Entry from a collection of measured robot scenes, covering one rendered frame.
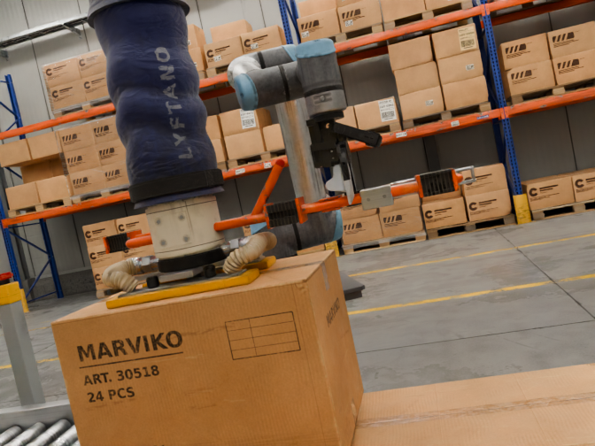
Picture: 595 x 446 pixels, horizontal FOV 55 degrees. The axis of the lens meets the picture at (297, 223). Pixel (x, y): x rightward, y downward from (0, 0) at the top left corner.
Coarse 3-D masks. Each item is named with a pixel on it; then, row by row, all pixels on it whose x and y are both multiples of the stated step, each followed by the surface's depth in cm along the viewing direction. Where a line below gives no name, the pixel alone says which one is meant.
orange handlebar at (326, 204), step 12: (396, 192) 127; (408, 192) 127; (312, 204) 131; (324, 204) 130; (336, 204) 130; (348, 204) 130; (252, 216) 134; (264, 216) 133; (216, 228) 135; (228, 228) 135; (132, 240) 139; (144, 240) 138
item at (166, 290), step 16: (208, 272) 128; (240, 272) 127; (256, 272) 130; (144, 288) 132; (160, 288) 128; (176, 288) 126; (192, 288) 125; (208, 288) 125; (112, 304) 129; (128, 304) 128
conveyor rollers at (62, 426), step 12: (60, 420) 184; (12, 432) 185; (24, 432) 180; (36, 432) 182; (48, 432) 176; (60, 432) 179; (72, 432) 172; (0, 444) 178; (12, 444) 172; (24, 444) 176; (36, 444) 169; (48, 444) 173; (60, 444) 166; (72, 444) 170
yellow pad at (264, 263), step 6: (264, 258) 148; (270, 258) 146; (246, 264) 144; (252, 264) 142; (258, 264) 142; (264, 264) 142; (270, 264) 144; (216, 270) 144; (222, 270) 144; (162, 282) 147
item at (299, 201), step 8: (296, 200) 130; (304, 200) 138; (264, 208) 131; (272, 208) 130; (280, 208) 130; (288, 208) 130; (296, 208) 130; (272, 216) 131; (280, 216) 131; (288, 216) 131; (296, 216) 130; (304, 216) 133; (272, 224) 131; (280, 224) 130; (288, 224) 130
